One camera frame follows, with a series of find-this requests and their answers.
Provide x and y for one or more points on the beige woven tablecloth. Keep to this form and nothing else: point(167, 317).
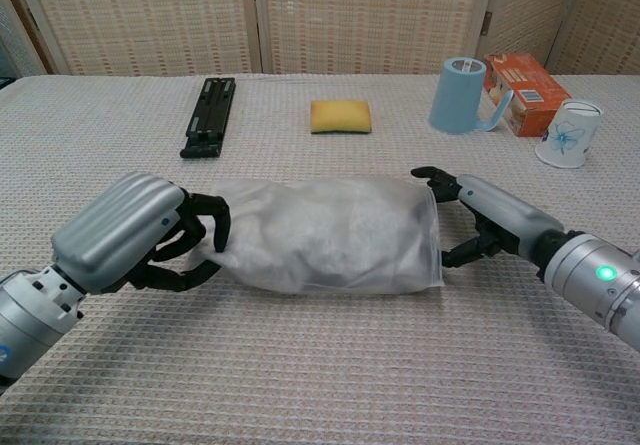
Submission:
point(320, 365)

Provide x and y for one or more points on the woven folding screen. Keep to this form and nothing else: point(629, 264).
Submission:
point(320, 15)

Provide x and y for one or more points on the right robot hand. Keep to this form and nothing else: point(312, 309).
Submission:
point(500, 220)

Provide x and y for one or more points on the white cup with blue flower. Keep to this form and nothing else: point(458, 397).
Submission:
point(567, 135)

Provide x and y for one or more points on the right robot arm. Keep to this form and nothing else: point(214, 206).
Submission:
point(595, 280)

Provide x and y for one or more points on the light blue plastic mug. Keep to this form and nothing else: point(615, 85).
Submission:
point(457, 97)

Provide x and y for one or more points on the transparent plastic bag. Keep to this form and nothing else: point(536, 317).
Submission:
point(330, 200)

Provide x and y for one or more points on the yellow sponge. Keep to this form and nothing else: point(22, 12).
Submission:
point(341, 116)

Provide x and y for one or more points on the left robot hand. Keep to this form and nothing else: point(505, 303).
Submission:
point(125, 220)

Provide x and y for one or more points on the black folding stand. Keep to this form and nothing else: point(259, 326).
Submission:
point(210, 115)

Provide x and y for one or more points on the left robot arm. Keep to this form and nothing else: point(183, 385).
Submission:
point(30, 315)

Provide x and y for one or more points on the orange cardboard box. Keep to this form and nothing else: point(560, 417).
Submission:
point(530, 90)

